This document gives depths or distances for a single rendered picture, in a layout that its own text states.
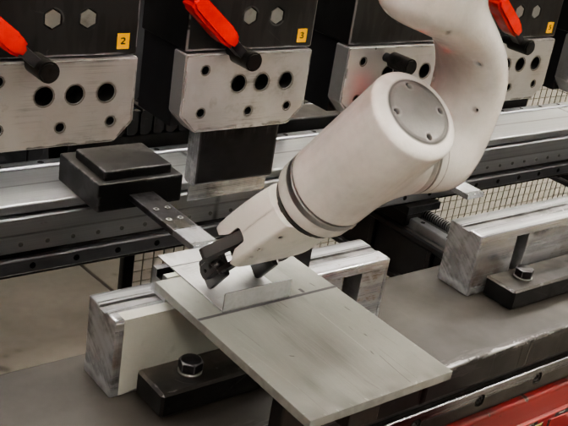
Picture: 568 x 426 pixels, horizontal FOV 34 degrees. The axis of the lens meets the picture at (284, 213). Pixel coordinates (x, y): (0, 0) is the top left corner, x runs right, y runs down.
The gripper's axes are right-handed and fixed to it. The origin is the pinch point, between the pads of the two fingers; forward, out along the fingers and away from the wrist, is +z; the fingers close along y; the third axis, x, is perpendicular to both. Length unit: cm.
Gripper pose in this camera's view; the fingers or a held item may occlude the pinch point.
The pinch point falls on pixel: (237, 264)
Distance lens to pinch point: 100.2
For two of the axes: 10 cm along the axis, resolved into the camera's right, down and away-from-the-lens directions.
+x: 3.7, 8.9, -2.7
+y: -7.8, 1.4, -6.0
